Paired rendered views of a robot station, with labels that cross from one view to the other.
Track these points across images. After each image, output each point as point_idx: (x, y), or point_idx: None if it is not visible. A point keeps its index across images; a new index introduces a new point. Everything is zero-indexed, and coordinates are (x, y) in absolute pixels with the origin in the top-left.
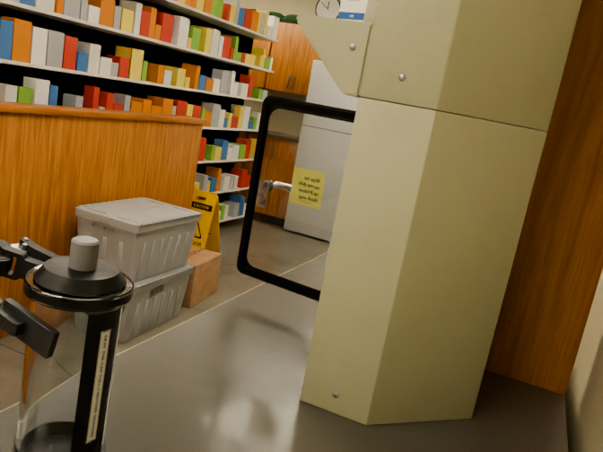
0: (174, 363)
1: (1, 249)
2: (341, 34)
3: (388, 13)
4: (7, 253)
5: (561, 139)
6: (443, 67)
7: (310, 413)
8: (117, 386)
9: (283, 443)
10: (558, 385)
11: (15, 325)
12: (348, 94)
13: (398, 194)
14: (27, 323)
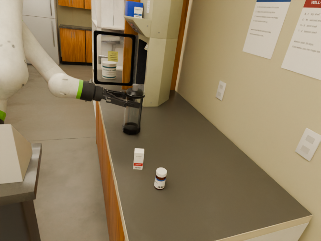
0: (113, 109)
1: (109, 92)
2: (144, 23)
3: (155, 17)
4: (111, 92)
5: None
6: (166, 29)
7: (148, 108)
8: (113, 116)
9: (151, 114)
10: (173, 88)
11: (133, 104)
12: (147, 37)
13: (160, 58)
14: (133, 103)
